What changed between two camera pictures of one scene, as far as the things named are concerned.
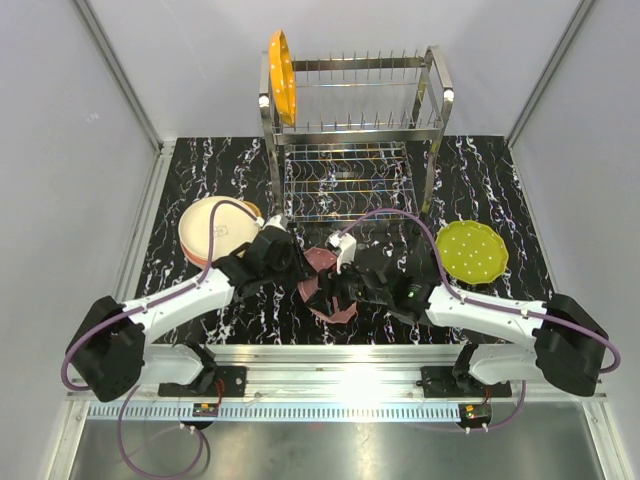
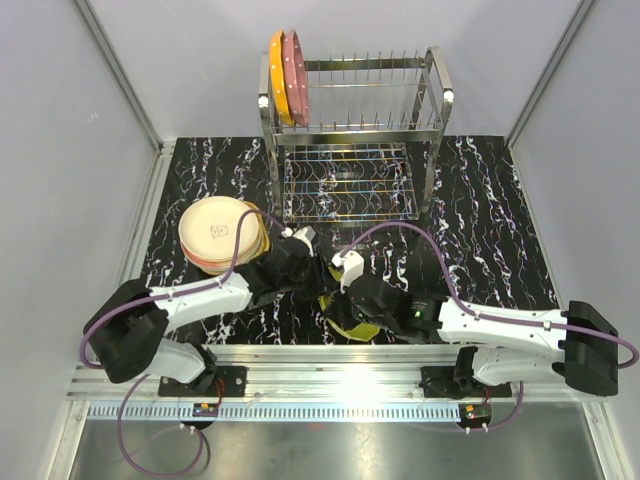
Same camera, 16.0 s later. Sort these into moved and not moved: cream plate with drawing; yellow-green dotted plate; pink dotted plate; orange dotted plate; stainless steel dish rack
Moved: yellow-green dotted plate; pink dotted plate
Not moved: orange dotted plate; cream plate with drawing; stainless steel dish rack
